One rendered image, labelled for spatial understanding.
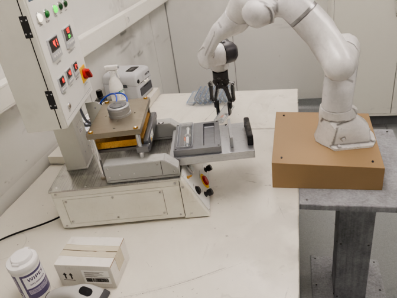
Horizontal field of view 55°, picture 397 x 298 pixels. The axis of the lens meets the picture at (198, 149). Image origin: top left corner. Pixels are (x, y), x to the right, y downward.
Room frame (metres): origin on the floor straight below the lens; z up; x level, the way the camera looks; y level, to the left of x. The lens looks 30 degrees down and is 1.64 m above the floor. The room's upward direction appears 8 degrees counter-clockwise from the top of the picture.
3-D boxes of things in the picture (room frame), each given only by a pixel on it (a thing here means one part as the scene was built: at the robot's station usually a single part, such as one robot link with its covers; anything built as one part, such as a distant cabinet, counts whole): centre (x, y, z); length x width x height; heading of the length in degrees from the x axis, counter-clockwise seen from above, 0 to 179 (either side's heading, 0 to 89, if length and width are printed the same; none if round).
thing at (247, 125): (1.23, -0.19, 0.99); 0.15 x 0.02 x 0.04; 175
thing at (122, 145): (1.27, 0.25, 1.07); 0.22 x 0.17 x 0.10; 175
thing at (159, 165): (1.12, 0.20, 0.97); 0.25 x 0.05 x 0.07; 85
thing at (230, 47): (1.74, -0.18, 1.16); 0.18 x 0.10 x 0.13; 17
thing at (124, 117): (1.29, 0.29, 1.08); 0.31 x 0.24 x 0.13; 175
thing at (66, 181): (1.27, 0.29, 0.93); 0.46 x 0.35 x 0.01; 85
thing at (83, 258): (0.89, 0.37, 0.80); 0.19 x 0.13 x 0.09; 73
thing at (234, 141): (1.24, -0.05, 0.97); 0.30 x 0.22 x 0.08; 85
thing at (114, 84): (2.13, 0.41, 0.92); 0.09 x 0.08 x 0.25; 76
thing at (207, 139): (1.24, 0.00, 0.98); 0.20 x 0.17 x 0.03; 175
